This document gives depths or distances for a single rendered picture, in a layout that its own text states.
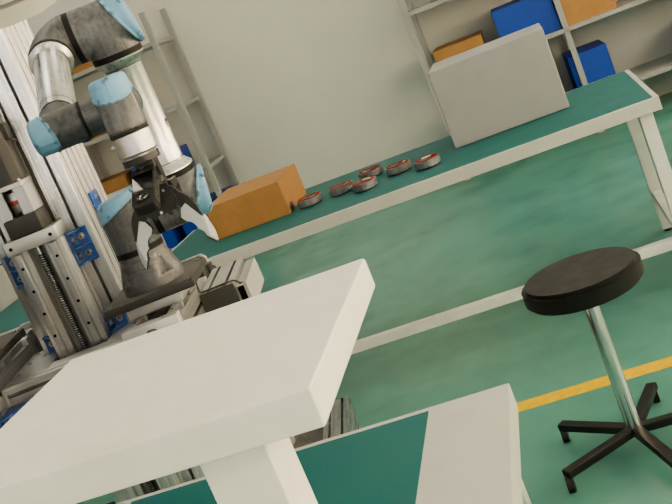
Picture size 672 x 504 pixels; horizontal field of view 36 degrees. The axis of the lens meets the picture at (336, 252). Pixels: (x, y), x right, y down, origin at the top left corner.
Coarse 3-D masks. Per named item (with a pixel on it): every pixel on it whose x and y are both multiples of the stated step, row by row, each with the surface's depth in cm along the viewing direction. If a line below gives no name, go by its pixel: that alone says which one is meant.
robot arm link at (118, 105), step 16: (96, 80) 186; (112, 80) 185; (128, 80) 188; (96, 96) 186; (112, 96) 185; (128, 96) 187; (112, 112) 186; (128, 112) 186; (112, 128) 187; (128, 128) 187
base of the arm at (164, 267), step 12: (156, 240) 241; (132, 252) 238; (156, 252) 240; (168, 252) 243; (120, 264) 242; (132, 264) 239; (156, 264) 239; (168, 264) 241; (180, 264) 244; (132, 276) 239; (144, 276) 238; (156, 276) 239; (168, 276) 240; (132, 288) 240; (144, 288) 239; (156, 288) 239
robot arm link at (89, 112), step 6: (90, 96) 197; (138, 96) 196; (78, 102) 197; (84, 102) 196; (90, 102) 196; (84, 108) 195; (90, 108) 195; (84, 114) 195; (90, 114) 195; (96, 114) 195; (90, 120) 195; (96, 120) 195; (90, 126) 196; (96, 126) 196; (102, 126) 196; (96, 132) 197; (102, 132) 198
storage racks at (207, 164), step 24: (408, 0) 777; (552, 0) 762; (624, 0) 741; (648, 0) 705; (144, 24) 760; (168, 24) 809; (408, 24) 733; (576, 24) 716; (144, 48) 765; (168, 72) 768; (648, 72) 723; (216, 144) 830; (216, 192) 788
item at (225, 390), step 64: (192, 320) 115; (256, 320) 104; (320, 320) 95; (64, 384) 110; (128, 384) 100; (192, 384) 91; (256, 384) 84; (320, 384) 82; (0, 448) 96; (64, 448) 88; (128, 448) 82; (192, 448) 82; (256, 448) 83
